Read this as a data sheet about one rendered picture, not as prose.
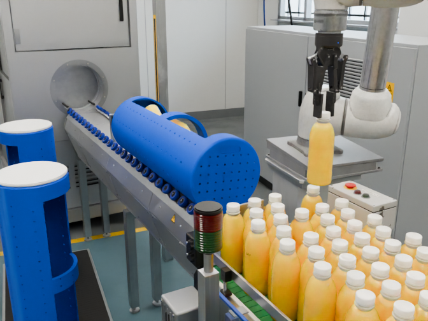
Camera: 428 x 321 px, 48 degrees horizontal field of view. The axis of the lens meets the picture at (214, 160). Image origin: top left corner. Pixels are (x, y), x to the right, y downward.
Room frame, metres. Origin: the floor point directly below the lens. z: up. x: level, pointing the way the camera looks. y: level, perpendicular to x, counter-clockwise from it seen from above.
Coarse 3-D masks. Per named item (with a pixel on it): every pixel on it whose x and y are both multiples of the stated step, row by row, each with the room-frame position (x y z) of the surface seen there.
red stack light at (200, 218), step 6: (222, 210) 0.97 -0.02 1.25; (198, 216) 0.94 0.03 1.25; (204, 216) 0.94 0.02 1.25; (210, 216) 0.94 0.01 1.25; (216, 216) 0.94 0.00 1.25; (222, 216) 0.96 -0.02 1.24; (198, 222) 0.94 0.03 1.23; (204, 222) 0.94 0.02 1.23; (210, 222) 0.94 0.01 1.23; (216, 222) 0.94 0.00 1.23; (222, 222) 0.96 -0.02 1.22; (198, 228) 0.94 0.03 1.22; (204, 228) 0.94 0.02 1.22; (210, 228) 0.94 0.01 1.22; (216, 228) 0.94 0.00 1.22
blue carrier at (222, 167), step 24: (144, 96) 2.37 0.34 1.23; (120, 120) 2.20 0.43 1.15; (144, 120) 2.02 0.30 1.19; (168, 120) 1.90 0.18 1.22; (192, 120) 1.99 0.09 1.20; (120, 144) 2.23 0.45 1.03; (144, 144) 1.92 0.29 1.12; (168, 144) 1.75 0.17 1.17; (192, 144) 1.64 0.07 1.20; (216, 144) 1.58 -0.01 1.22; (240, 144) 1.63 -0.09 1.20; (168, 168) 1.70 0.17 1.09; (192, 168) 1.55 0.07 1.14; (216, 168) 1.58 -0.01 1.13; (240, 168) 1.63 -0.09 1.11; (192, 192) 1.54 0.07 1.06; (216, 192) 1.58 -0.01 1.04; (240, 192) 1.63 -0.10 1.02
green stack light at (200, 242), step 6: (222, 228) 0.96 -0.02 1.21; (198, 234) 0.95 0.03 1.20; (204, 234) 0.94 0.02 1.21; (210, 234) 0.94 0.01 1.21; (216, 234) 0.94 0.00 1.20; (222, 234) 0.96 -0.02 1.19; (198, 240) 0.94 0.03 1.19; (204, 240) 0.94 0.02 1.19; (210, 240) 0.94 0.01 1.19; (216, 240) 0.94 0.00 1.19; (222, 240) 0.96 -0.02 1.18; (198, 246) 0.95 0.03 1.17; (204, 246) 0.94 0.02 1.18; (210, 246) 0.94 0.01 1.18; (216, 246) 0.94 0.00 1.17; (222, 246) 0.96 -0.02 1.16; (204, 252) 0.94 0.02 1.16; (210, 252) 0.94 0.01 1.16
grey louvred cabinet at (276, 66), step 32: (256, 32) 4.49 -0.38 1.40; (288, 32) 4.01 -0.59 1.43; (352, 32) 3.75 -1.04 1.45; (256, 64) 4.48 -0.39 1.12; (288, 64) 3.95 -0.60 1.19; (352, 64) 3.20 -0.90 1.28; (416, 64) 2.72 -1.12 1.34; (256, 96) 4.46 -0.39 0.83; (288, 96) 3.93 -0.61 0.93; (416, 96) 2.73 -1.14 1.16; (256, 128) 4.44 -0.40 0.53; (288, 128) 3.91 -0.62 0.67; (416, 128) 2.74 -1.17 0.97; (384, 160) 2.84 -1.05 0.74; (416, 160) 2.75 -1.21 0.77; (384, 192) 2.81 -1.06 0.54; (416, 192) 2.76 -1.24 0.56; (416, 224) 2.78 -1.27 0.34
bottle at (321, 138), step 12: (324, 120) 1.35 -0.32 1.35; (312, 132) 1.36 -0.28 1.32; (324, 132) 1.34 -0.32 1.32; (312, 144) 1.35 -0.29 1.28; (324, 144) 1.34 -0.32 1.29; (312, 156) 1.35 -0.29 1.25; (324, 156) 1.34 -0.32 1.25; (312, 168) 1.35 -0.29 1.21; (324, 168) 1.34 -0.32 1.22; (312, 180) 1.35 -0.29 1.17; (324, 180) 1.34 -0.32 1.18
